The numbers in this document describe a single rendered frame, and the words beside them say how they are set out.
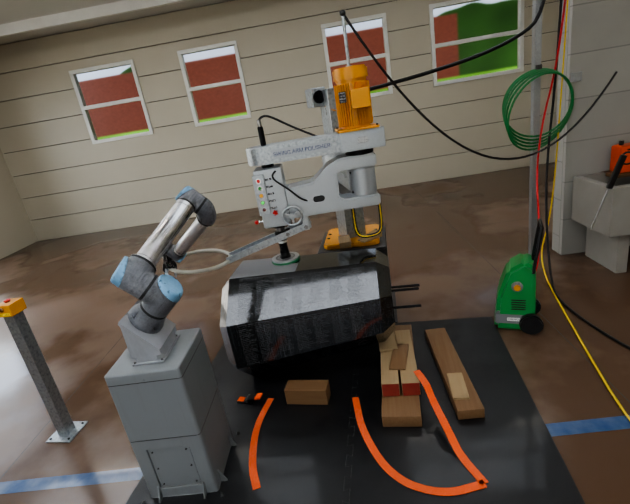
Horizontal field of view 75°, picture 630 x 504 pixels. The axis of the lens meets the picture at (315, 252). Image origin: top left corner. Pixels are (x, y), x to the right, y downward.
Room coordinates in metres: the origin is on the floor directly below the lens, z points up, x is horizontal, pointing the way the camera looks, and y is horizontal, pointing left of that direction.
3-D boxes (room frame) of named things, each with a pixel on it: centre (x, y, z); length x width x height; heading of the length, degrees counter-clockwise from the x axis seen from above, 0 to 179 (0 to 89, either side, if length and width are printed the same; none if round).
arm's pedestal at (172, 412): (1.99, 0.95, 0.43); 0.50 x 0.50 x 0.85; 85
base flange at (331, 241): (3.63, -0.37, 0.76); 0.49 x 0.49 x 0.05; 79
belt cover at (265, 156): (2.99, -0.12, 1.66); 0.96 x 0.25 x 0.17; 88
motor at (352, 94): (2.97, -0.43, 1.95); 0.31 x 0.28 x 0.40; 178
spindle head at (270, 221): (3.00, 0.15, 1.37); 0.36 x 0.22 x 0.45; 88
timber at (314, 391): (2.42, 0.22, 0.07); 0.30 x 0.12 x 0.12; 75
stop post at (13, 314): (2.53, 2.02, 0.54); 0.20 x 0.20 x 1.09; 79
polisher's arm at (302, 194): (2.97, -0.16, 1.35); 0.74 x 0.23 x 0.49; 88
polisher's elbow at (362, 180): (2.98, -0.43, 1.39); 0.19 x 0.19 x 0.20
